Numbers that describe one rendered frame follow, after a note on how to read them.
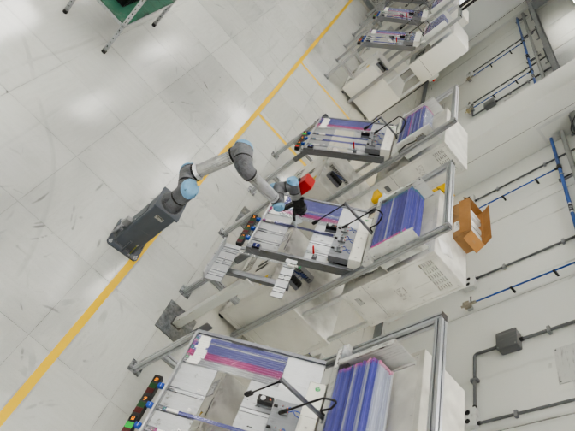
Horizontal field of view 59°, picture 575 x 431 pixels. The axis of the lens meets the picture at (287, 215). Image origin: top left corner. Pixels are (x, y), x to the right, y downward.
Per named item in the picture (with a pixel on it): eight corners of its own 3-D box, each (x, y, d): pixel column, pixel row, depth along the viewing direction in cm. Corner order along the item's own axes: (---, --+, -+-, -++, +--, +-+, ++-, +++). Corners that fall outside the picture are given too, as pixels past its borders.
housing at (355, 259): (345, 275, 329) (348, 259, 320) (358, 232, 367) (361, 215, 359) (358, 278, 327) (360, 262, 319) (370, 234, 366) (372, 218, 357)
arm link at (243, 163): (244, 165, 296) (289, 209, 328) (245, 151, 302) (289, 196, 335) (228, 172, 300) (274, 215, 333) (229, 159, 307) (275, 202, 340)
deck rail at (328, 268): (246, 253, 340) (246, 245, 336) (246, 251, 341) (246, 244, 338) (351, 278, 326) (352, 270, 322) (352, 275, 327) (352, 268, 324)
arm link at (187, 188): (170, 199, 318) (183, 189, 310) (173, 183, 326) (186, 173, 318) (186, 208, 324) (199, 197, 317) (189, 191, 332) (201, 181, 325)
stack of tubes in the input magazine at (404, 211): (370, 248, 313) (406, 228, 298) (381, 203, 353) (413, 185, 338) (382, 262, 316) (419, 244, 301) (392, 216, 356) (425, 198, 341)
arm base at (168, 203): (157, 203, 322) (166, 197, 316) (166, 189, 333) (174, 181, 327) (176, 218, 327) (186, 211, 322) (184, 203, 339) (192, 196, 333)
